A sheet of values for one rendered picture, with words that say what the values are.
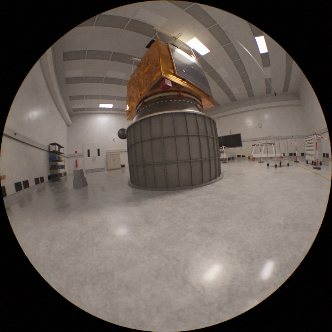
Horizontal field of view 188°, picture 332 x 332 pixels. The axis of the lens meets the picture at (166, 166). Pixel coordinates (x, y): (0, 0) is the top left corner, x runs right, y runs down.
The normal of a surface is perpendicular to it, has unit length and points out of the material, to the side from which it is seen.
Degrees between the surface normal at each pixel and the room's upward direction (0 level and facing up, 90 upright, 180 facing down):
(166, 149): 90
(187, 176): 90
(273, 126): 90
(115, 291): 0
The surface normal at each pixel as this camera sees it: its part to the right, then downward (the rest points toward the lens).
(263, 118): -0.79, 0.11
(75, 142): 0.61, 0.00
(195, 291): -0.09, -0.99
